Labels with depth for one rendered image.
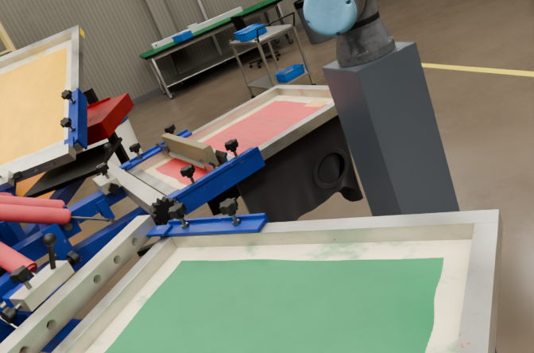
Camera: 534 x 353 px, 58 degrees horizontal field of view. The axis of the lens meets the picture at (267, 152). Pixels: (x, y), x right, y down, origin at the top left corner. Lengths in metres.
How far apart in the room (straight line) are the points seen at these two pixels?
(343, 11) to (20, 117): 1.71
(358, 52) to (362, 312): 0.65
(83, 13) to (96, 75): 1.09
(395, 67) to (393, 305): 0.62
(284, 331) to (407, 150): 0.63
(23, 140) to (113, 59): 7.13
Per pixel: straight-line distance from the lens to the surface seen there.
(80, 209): 1.63
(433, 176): 1.37
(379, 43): 1.23
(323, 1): 1.06
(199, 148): 1.56
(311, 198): 1.78
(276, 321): 0.88
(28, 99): 2.47
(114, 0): 9.37
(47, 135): 2.23
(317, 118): 1.63
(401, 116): 1.26
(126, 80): 9.40
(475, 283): 0.78
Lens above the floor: 1.51
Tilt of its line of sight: 20 degrees down
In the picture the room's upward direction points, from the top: 22 degrees counter-clockwise
